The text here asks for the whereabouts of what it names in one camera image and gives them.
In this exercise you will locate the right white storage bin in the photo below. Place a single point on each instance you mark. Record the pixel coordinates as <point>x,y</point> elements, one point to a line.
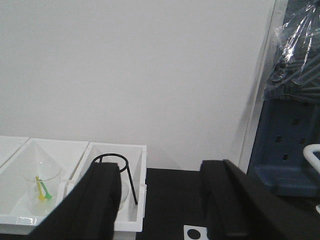
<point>130,218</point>

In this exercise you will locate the black wire tripod stand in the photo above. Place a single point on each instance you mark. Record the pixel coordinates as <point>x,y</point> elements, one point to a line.
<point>125,168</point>

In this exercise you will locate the left white storage bin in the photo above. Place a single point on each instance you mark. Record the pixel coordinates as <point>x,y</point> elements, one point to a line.
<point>9,145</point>

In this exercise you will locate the yellow plastic spatula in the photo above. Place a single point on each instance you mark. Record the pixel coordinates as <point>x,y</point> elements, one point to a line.
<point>41,197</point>

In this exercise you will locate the grey-blue pegboard drying rack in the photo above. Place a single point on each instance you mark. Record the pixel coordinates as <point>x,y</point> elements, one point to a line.
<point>284,129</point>

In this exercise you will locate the white gooseneck lab faucet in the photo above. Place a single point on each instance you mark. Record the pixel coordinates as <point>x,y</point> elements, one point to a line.
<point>309,154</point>

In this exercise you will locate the white storage bin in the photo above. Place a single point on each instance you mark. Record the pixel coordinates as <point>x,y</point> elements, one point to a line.
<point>15,214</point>
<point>130,218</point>
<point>9,145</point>

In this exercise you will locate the clear plastic bag of pegs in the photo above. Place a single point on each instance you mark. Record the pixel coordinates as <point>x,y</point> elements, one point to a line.
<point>296,66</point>

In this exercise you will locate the green plastic spatula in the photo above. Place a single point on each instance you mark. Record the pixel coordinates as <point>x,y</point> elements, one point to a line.
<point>47,194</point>

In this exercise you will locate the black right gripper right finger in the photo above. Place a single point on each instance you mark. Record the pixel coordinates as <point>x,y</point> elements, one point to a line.
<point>236,207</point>

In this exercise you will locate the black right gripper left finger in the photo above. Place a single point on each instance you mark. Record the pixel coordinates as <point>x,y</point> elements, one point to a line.
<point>89,211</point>

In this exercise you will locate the white test tube rack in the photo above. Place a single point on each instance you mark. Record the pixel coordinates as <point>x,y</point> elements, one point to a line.
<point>192,232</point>

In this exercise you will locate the glass beaker in middle bin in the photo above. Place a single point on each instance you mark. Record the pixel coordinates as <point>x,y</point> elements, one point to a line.
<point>50,174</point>

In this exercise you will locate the middle white storage bin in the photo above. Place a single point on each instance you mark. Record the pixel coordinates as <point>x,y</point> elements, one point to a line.
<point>15,214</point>

